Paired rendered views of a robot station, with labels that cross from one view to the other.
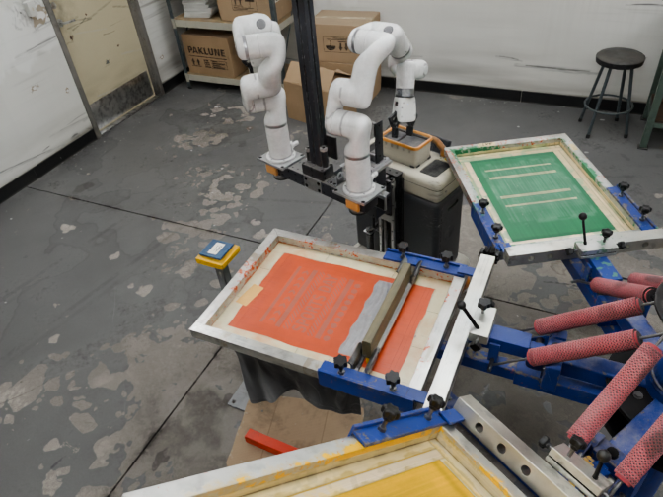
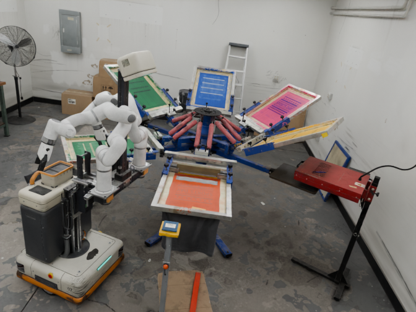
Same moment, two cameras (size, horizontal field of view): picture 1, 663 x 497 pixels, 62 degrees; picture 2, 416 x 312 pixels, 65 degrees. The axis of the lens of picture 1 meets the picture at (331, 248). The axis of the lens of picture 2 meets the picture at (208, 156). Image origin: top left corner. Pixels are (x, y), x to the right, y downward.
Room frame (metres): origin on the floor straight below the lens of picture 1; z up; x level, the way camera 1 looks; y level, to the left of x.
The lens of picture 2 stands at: (2.44, 2.12, 2.33)
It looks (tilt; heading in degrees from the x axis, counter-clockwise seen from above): 24 degrees down; 241
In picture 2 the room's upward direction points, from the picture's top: 8 degrees clockwise
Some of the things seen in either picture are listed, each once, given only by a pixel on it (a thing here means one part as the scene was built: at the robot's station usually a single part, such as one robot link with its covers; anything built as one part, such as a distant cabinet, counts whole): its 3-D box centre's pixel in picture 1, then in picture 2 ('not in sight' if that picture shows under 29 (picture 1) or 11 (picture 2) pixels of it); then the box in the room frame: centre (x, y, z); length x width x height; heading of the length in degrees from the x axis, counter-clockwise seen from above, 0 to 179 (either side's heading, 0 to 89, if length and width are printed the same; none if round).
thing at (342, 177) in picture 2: not in sight; (333, 177); (0.11, 0.30, 1.06); 0.61 x 0.46 x 0.12; 121
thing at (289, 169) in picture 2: not in sight; (256, 164); (0.50, -0.34, 0.91); 1.34 x 0.40 x 0.08; 121
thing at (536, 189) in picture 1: (552, 191); (122, 137); (1.76, -0.89, 1.05); 1.08 x 0.61 x 0.23; 1
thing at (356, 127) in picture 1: (353, 133); (140, 137); (1.80, -0.12, 1.37); 0.13 x 0.10 x 0.16; 53
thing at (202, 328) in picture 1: (332, 303); (195, 186); (1.36, 0.02, 0.97); 0.79 x 0.58 x 0.04; 61
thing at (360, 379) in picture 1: (367, 386); (229, 177); (1.00, -0.06, 0.98); 0.30 x 0.05 x 0.07; 61
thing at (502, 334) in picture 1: (499, 338); not in sight; (1.09, -0.48, 1.02); 0.17 x 0.06 x 0.05; 61
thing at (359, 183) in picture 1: (360, 170); (137, 155); (1.81, -0.14, 1.21); 0.16 x 0.13 x 0.15; 134
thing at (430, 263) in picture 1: (423, 267); (167, 168); (1.49, -0.33, 0.98); 0.30 x 0.05 x 0.07; 61
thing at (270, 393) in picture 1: (299, 386); not in sight; (1.20, 0.16, 0.74); 0.46 x 0.04 x 0.42; 61
